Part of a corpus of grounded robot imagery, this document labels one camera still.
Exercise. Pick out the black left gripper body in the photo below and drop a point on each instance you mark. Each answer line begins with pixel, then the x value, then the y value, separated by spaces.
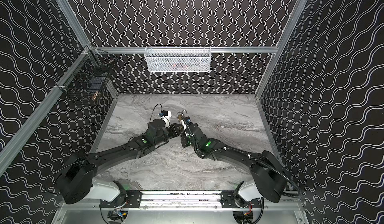
pixel 175 129

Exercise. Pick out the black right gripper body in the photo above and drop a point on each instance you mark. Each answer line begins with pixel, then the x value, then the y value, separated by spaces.
pixel 186 133

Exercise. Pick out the long shackle brass padlock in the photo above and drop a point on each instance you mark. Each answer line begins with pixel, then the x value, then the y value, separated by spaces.
pixel 183 124

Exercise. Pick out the small brass padlock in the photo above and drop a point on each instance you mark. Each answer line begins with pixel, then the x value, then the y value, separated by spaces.
pixel 181 115

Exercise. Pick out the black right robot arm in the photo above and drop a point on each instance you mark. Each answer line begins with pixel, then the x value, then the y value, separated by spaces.
pixel 264 167

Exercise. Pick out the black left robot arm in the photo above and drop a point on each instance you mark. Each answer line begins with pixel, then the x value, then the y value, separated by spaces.
pixel 77 180

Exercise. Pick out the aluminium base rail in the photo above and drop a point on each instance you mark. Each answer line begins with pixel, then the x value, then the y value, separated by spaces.
pixel 164 201

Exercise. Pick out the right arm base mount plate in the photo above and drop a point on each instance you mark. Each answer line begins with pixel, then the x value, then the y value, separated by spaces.
pixel 229 199

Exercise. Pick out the white mesh wall basket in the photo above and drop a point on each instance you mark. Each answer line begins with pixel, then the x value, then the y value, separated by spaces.
pixel 178 58

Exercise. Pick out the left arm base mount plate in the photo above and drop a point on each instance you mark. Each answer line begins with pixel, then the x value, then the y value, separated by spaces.
pixel 129 199

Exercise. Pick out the black wire wall basket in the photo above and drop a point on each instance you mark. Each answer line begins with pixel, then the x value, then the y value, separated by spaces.
pixel 88 84

